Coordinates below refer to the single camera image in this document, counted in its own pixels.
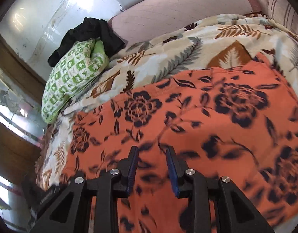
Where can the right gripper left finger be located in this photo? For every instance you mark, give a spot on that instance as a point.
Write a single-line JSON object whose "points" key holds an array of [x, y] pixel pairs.
{"points": [[67, 207]]}

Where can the orange floral garment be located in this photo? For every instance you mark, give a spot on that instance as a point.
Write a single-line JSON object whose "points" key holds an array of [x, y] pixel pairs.
{"points": [[239, 122]]}

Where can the green white patterned pillow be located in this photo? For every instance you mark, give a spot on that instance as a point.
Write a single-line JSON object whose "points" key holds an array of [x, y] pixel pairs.
{"points": [[75, 70]]}

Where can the leaf pattern fleece blanket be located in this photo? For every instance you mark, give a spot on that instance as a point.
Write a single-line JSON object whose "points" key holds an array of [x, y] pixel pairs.
{"points": [[225, 40]]}

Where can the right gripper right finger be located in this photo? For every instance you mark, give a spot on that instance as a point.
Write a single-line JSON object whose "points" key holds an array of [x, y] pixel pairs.
{"points": [[207, 197]]}

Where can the striped beige pillow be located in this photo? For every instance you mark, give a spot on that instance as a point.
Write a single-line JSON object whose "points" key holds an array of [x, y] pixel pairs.
{"points": [[283, 13]]}

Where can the black garment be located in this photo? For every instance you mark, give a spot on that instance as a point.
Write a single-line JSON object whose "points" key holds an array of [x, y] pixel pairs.
{"points": [[90, 28]]}

